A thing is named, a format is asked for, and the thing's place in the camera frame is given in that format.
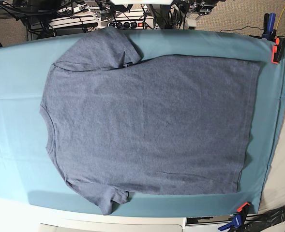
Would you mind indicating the blue-grey heathered T-shirt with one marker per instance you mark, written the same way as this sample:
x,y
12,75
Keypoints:
x,y
171,125

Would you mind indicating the teal table cloth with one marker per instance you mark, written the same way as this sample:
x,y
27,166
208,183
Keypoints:
x,y
27,174

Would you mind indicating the orange blue clamp bottom right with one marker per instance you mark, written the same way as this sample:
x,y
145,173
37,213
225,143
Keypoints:
x,y
237,220

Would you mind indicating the orange black clamp top right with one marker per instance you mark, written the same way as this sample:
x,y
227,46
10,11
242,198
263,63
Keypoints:
x,y
278,50

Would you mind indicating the blue black clamp top right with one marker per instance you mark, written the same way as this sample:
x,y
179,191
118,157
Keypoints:
x,y
269,32

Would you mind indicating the black power strip red switch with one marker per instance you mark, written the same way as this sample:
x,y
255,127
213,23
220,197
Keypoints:
x,y
126,25

